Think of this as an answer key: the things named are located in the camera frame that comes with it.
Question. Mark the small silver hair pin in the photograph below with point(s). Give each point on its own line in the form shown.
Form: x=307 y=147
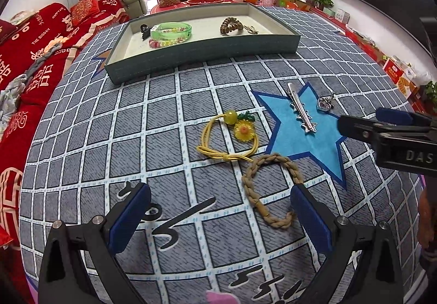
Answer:
x=252 y=30

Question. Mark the small white box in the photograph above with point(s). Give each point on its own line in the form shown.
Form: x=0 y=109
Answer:
x=342 y=16

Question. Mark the person's right forearm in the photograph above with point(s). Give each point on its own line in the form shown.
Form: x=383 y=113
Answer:
x=428 y=225

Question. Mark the silver hair clip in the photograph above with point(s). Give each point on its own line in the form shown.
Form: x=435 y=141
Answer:
x=302 y=109

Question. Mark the silver heart ornament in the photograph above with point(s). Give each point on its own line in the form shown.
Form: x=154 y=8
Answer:
x=326 y=104

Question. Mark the red bowl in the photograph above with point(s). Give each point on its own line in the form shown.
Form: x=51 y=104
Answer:
x=205 y=1

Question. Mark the red cushion with gold pattern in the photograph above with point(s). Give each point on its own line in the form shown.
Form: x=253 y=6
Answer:
x=85 y=8

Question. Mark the green translucent bangle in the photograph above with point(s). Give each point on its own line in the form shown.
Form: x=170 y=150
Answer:
x=155 y=34

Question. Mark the red cushion with white characters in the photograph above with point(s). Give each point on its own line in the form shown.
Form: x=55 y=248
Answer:
x=6 y=31

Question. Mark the grey-green shallow box tray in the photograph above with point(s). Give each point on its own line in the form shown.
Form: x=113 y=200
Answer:
x=205 y=58

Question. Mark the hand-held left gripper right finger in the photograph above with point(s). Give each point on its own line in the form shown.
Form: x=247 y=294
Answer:
x=312 y=218

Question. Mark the brown braided hair band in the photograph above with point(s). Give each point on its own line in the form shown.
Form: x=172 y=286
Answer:
x=249 y=188

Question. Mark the grey braided cloth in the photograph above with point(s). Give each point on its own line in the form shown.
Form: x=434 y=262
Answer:
x=44 y=53

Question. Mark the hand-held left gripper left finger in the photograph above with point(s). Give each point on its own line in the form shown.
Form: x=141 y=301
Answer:
x=131 y=215

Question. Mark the grey checked tablecloth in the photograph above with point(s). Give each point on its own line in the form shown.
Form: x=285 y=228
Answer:
x=136 y=140

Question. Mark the plain red cushion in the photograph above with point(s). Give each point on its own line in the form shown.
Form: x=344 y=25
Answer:
x=5 y=237

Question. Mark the black hair claw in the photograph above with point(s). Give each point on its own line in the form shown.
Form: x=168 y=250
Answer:
x=145 y=31

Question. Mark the red cardboard box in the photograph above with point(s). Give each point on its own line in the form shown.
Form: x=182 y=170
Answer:
x=396 y=73

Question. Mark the pale floral pillow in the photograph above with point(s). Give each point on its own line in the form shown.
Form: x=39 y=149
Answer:
x=22 y=16

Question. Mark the sofa with red printed cover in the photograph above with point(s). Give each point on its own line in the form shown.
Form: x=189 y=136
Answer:
x=27 y=51

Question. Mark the green potted plant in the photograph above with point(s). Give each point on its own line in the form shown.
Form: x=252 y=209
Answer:
x=322 y=0

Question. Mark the grey floral blanket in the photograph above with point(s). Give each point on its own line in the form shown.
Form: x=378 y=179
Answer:
x=10 y=99

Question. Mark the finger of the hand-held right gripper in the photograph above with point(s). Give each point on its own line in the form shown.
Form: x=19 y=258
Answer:
x=358 y=128
x=396 y=116

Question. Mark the beige armchair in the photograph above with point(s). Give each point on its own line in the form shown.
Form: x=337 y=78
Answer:
x=135 y=0

